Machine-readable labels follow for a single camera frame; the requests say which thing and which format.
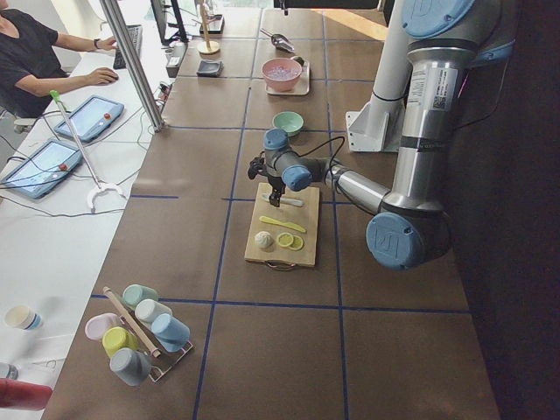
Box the bamboo cutting board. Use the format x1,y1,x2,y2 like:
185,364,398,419
244,183,320,267

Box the teach pendant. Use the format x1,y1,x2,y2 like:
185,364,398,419
69,95,124,144
1,138,82,200

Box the black keyboard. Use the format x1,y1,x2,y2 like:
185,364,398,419
112,24,144,70

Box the yellow plastic knife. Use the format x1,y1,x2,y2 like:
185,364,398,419
258,215,307,233

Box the paper cup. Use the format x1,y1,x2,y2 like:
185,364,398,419
4,305,42,331

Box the cup rack with handle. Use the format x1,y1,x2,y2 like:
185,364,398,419
103,287,193,383

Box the lemon slice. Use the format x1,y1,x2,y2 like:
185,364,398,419
289,235,305,251
276,232,294,248

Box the white reacher grabber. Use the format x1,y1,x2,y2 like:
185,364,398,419
50,90,126,214

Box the seated person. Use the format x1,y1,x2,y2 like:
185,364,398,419
1,1,118,118

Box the grey cup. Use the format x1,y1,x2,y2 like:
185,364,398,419
109,347,151,386

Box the red bottle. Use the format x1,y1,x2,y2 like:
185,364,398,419
1,378,53,410

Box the aluminium frame post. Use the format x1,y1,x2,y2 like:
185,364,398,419
100,0,165,132

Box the pink cup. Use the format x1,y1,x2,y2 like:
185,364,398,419
84,312,121,341

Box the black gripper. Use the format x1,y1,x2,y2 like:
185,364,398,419
267,175,285,207

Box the pink bowl of ice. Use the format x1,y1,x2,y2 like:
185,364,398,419
262,58,303,92

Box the white plastic spoon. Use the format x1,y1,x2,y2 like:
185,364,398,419
261,194,304,207

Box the yellow cup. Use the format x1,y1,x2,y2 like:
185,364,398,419
101,326,139,358

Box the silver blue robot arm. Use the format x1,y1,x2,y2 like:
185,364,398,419
248,1,519,270

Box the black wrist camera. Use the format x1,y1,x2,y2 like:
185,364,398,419
248,156,267,180

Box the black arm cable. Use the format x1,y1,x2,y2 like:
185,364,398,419
297,135,347,176

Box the mint cup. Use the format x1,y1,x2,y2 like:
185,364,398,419
122,283,159,311

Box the folded grey cloth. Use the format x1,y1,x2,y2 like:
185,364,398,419
196,59,223,78

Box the steel ice scoop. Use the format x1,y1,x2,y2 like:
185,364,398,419
260,28,295,53

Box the blue cup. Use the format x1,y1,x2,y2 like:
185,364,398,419
150,313,191,353

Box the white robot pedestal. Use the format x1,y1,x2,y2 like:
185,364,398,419
346,0,411,152

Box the white cup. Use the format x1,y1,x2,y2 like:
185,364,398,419
135,298,172,327

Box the green avocado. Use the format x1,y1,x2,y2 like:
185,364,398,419
291,56,305,67

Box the mint green bowl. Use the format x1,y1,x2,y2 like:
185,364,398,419
272,111,304,137

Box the far teach pendant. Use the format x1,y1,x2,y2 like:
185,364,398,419
69,95,124,144

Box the wooden mug tree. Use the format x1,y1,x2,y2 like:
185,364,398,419
197,0,221,55

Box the near teach pendant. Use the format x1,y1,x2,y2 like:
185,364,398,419
1,138,82,200

